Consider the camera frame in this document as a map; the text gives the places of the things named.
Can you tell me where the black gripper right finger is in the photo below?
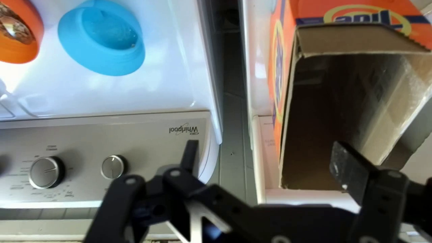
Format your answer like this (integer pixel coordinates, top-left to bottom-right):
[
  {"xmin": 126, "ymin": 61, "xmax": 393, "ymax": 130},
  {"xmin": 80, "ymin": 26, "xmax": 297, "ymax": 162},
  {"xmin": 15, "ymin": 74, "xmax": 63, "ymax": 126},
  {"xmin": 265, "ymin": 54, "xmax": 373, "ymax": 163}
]
[{"xmin": 329, "ymin": 140, "xmax": 432, "ymax": 243}]

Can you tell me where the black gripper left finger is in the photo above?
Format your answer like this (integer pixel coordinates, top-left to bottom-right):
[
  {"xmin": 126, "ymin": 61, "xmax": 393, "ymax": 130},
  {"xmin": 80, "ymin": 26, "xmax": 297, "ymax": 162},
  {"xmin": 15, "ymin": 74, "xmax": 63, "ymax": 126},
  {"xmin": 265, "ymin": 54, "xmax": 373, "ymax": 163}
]
[{"xmin": 82, "ymin": 139, "xmax": 254, "ymax": 243}]

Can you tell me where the orange Tide detergent box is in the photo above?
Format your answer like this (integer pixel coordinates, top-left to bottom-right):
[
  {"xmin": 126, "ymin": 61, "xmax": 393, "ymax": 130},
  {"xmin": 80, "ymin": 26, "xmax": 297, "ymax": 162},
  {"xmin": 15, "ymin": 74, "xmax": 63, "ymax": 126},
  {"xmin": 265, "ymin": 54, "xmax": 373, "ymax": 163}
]
[{"xmin": 267, "ymin": 0, "xmax": 432, "ymax": 190}]

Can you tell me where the white Whirlpool washing machine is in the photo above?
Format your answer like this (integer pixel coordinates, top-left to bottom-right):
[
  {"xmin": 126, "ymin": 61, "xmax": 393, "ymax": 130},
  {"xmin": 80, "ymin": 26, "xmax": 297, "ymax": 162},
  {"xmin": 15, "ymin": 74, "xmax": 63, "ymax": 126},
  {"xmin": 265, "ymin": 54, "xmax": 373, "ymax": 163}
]
[{"xmin": 0, "ymin": 0, "xmax": 224, "ymax": 243}]

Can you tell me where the small silver dial knob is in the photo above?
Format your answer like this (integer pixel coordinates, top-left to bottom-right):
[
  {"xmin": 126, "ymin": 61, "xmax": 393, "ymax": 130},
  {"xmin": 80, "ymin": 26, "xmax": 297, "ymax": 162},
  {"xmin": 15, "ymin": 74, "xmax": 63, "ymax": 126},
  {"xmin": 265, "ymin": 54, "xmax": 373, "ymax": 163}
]
[{"xmin": 99, "ymin": 154, "xmax": 130, "ymax": 181}]

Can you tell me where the large silver dial knob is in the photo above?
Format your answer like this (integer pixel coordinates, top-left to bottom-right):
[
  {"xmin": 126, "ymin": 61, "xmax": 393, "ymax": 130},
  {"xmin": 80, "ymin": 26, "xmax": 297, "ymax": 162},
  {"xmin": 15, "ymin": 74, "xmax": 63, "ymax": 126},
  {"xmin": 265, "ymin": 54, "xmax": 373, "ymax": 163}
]
[{"xmin": 27, "ymin": 155, "xmax": 66, "ymax": 190}]

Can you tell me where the clear plastic container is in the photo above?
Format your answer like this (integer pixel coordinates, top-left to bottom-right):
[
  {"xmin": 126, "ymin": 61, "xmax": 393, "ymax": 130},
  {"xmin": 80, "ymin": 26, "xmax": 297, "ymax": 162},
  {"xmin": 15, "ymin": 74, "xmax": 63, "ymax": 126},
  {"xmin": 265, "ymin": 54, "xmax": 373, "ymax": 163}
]
[{"xmin": 0, "ymin": 78, "xmax": 39, "ymax": 119}]

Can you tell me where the blue plastic bowl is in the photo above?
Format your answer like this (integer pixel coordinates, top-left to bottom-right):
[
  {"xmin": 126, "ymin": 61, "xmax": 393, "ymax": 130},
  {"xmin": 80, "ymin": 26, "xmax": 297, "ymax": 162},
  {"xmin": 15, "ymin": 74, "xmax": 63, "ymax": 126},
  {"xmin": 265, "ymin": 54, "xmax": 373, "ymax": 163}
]
[{"xmin": 57, "ymin": 0, "xmax": 147, "ymax": 77}]

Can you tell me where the orange round dish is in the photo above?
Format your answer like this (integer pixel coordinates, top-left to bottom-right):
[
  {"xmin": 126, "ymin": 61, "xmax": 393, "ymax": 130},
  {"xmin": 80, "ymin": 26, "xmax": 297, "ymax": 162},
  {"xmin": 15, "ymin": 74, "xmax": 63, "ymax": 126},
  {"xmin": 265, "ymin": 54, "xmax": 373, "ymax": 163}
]
[{"xmin": 0, "ymin": 0, "xmax": 45, "ymax": 65}]

